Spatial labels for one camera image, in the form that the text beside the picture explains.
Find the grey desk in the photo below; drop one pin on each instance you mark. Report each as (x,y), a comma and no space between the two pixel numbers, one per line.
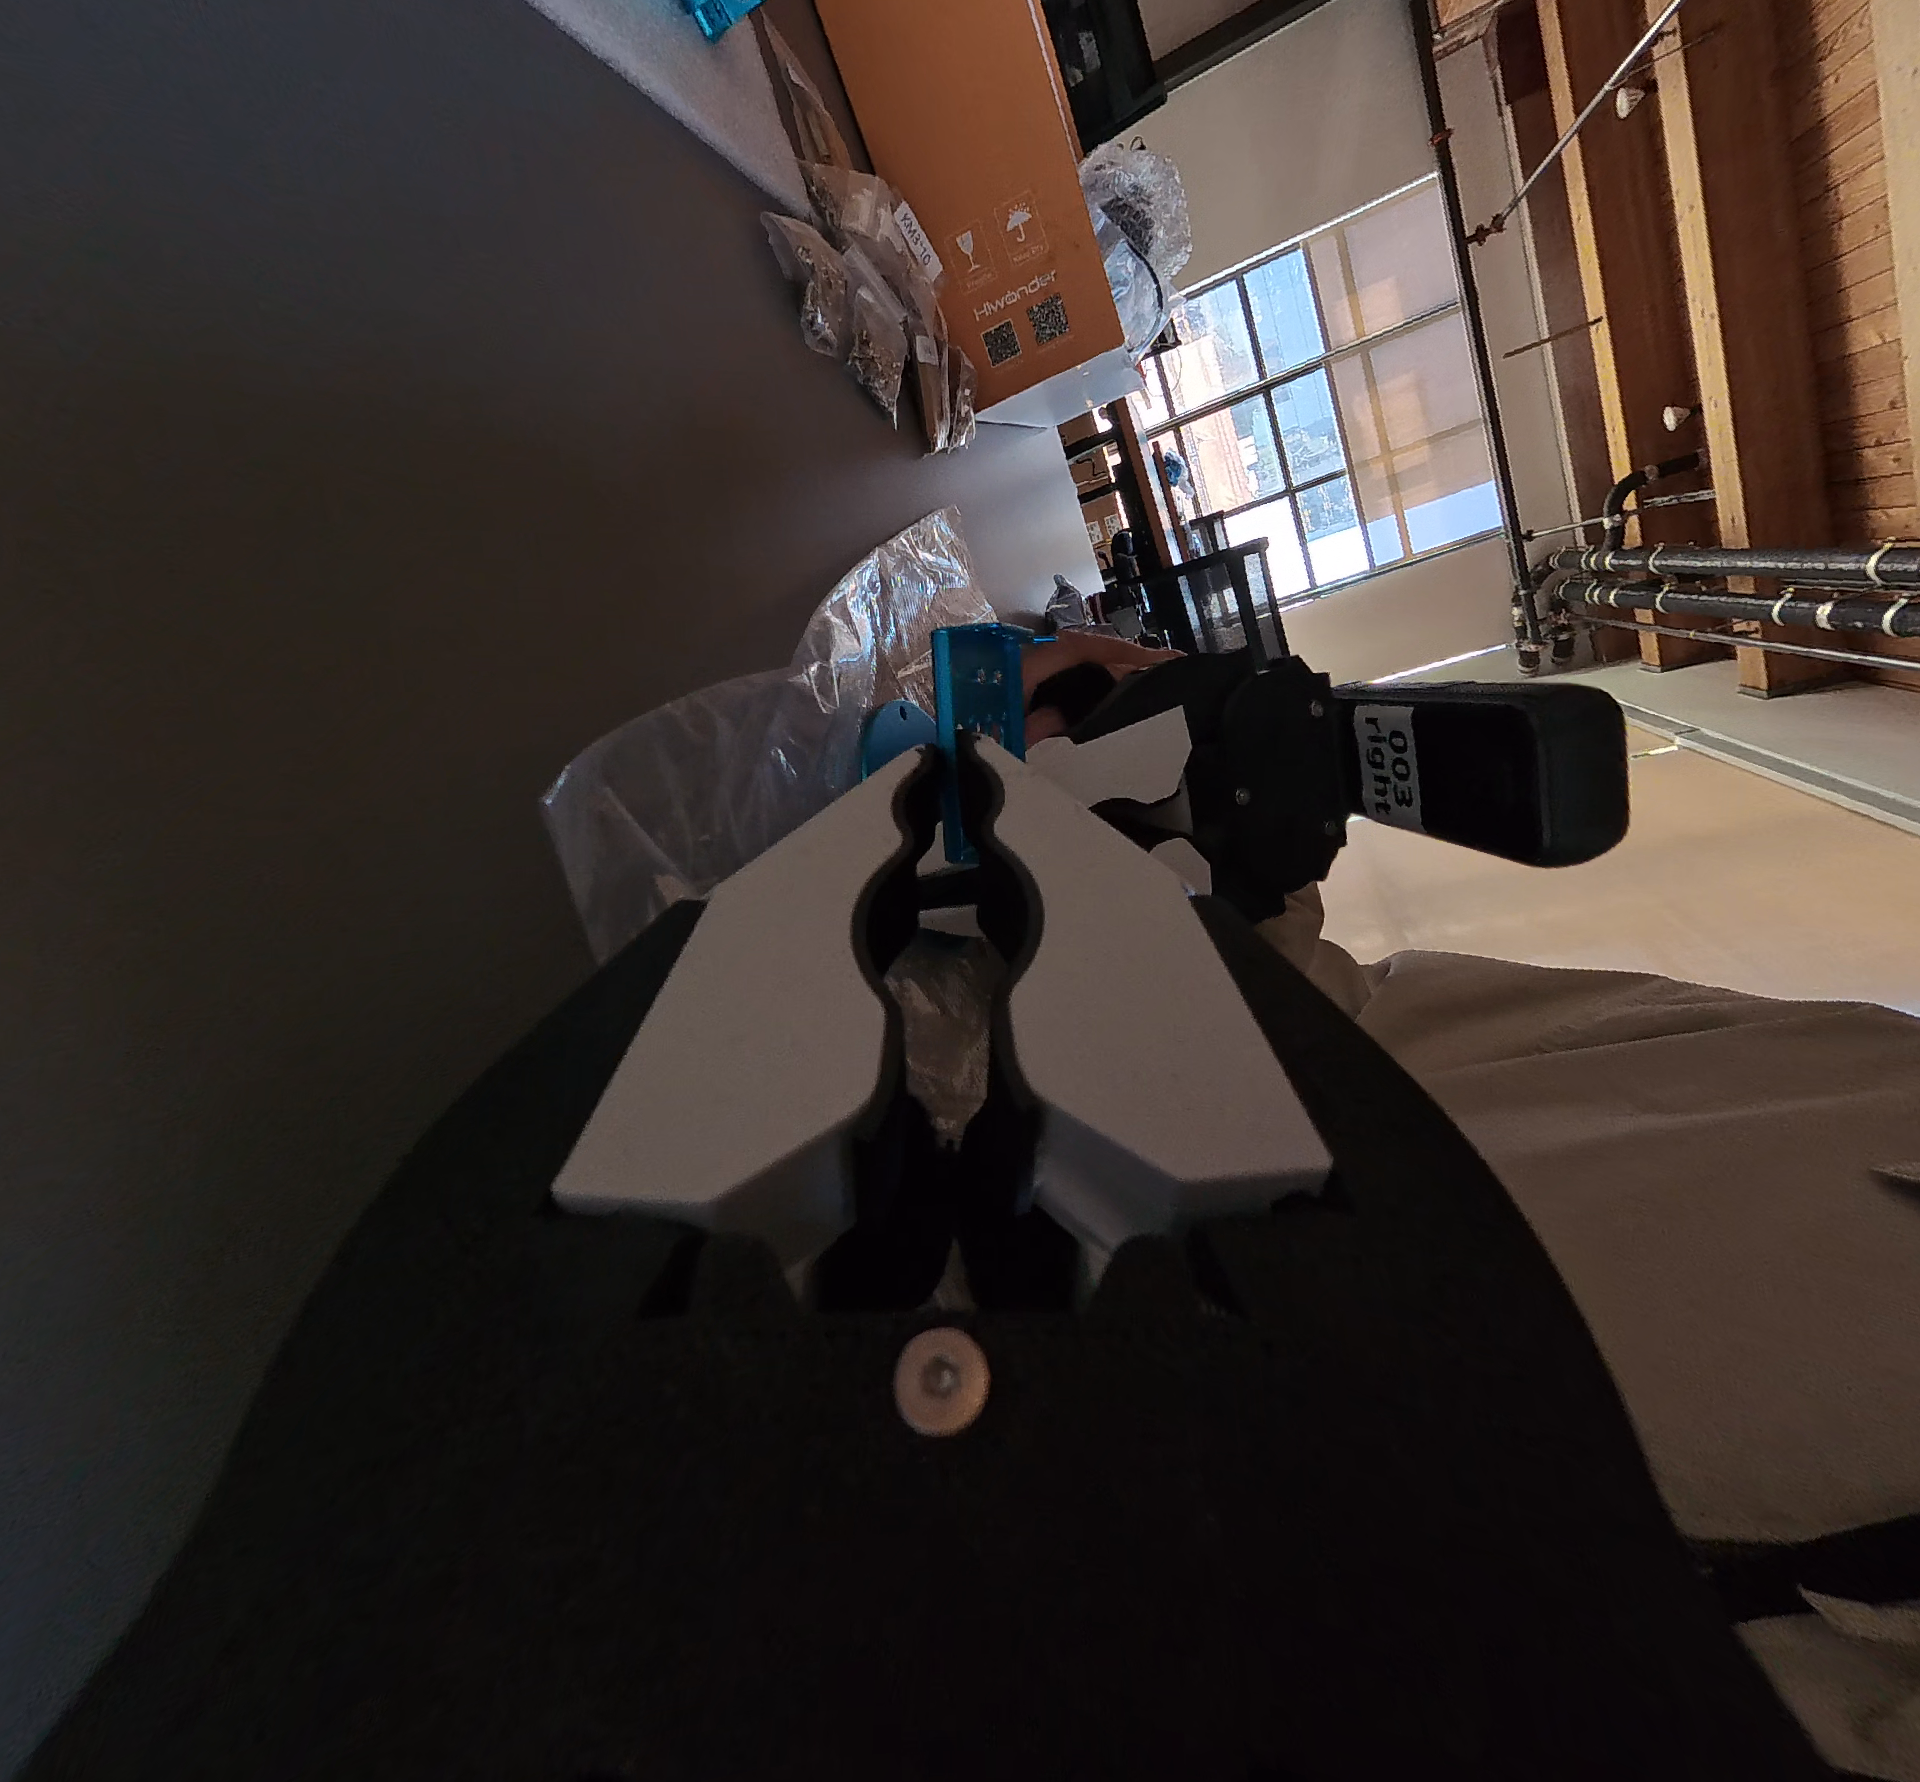
(301,463)

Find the wooden shelf with boxes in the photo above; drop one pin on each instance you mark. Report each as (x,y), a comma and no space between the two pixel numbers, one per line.
(1103,492)

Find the orange cardboard box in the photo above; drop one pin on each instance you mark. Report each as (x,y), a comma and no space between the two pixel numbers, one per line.
(930,87)

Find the curved black pipe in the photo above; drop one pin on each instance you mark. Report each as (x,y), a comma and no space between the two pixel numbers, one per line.
(1620,492)

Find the pile of clear screw bags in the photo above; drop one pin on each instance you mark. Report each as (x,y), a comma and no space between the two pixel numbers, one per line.
(871,312)

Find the crumpled silver foil bag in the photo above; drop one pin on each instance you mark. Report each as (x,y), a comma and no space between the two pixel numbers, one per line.
(1072,604)

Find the blue U-shaped metal bracket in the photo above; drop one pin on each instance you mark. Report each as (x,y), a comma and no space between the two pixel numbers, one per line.
(960,703)

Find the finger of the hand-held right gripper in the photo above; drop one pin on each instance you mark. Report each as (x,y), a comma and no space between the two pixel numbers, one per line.
(1181,866)
(1124,770)

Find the black insulated pipe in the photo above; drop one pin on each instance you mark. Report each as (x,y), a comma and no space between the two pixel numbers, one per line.
(1724,609)
(1741,562)

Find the blue round metal plate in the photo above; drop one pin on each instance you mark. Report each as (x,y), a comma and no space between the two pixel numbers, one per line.
(896,740)

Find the white foam tray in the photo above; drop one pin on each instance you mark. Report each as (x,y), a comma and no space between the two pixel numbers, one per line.
(600,13)

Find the black mesh cart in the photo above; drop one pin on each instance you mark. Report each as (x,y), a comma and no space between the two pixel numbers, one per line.
(1223,596)

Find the black framed screen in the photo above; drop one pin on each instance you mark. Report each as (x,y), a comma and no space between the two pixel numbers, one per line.
(1095,13)

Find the large grid window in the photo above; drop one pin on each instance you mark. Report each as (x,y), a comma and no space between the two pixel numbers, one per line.
(1350,432)

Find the large clear plastic bag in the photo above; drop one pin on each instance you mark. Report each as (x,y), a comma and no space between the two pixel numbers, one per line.
(674,793)

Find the metal conduit pole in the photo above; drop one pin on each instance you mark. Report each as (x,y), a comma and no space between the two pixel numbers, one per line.
(1463,237)

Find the bubble wrap pouch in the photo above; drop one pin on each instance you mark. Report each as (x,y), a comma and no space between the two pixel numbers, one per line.
(1133,207)

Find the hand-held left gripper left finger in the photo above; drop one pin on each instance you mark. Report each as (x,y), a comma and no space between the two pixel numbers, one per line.
(720,1062)

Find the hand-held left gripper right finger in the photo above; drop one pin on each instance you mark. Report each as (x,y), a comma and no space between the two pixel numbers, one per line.
(1170,1062)

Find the person's right hand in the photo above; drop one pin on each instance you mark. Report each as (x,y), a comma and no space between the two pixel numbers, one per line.
(1119,650)

